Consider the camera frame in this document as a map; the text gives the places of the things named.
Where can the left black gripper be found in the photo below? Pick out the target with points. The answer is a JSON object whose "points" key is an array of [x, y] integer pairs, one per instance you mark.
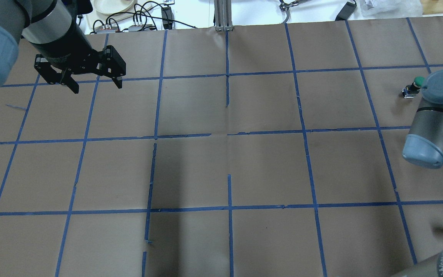
{"points": [[64, 47]]}

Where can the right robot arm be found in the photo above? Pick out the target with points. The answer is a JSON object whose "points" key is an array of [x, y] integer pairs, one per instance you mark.
{"points": [[424, 147]]}

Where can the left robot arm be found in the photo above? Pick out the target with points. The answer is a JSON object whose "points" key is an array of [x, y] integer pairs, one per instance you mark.
{"points": [[16, 15]]}

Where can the green push button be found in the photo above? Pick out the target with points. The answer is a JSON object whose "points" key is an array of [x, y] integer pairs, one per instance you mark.
{"points": [[413, 89]]}

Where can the beige round plate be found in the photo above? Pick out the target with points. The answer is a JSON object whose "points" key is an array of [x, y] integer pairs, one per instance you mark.
{"points": [[108, 7]]}

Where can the black power adapter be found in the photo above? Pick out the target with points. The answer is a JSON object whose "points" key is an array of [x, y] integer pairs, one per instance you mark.
{"points": [[346, 11]]}

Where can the aluminium frame post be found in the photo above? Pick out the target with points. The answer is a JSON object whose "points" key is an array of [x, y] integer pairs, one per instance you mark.
{"points": [[223, 16]]}

